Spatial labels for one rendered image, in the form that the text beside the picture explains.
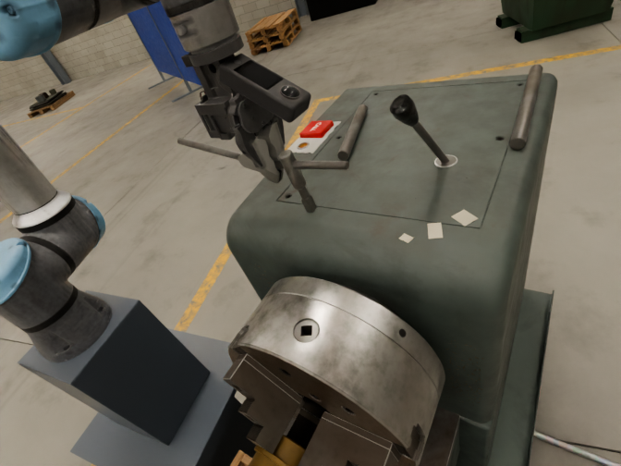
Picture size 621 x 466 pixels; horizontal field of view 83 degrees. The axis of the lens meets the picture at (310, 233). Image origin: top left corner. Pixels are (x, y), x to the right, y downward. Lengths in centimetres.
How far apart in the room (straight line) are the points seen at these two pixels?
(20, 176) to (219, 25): 51
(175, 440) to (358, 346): 73
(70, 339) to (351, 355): 61
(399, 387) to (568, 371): 143
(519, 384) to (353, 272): 76
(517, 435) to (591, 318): 100
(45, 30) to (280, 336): 39
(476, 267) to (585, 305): 161
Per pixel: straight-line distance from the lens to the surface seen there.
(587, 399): 182
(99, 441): 125
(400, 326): 48
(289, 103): 45
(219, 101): 52
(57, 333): 87
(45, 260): 84
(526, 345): 124
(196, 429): 107
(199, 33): 48
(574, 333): 196
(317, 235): 55
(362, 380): 44
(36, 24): 42
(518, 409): 116
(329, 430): 54
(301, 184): 55
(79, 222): 88
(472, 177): 59
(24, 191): 85
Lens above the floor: 160
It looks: 39 degrees down
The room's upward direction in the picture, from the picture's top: 21 degrees counter-clockwise
